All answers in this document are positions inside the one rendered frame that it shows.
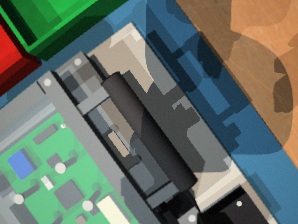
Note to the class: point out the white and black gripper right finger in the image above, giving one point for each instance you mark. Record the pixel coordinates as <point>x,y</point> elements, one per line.
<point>222,218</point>

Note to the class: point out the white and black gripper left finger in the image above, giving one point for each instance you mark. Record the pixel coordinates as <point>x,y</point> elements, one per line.
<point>205,218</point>

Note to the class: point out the red open-top bin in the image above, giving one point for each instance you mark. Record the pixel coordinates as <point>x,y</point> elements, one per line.
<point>18,68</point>

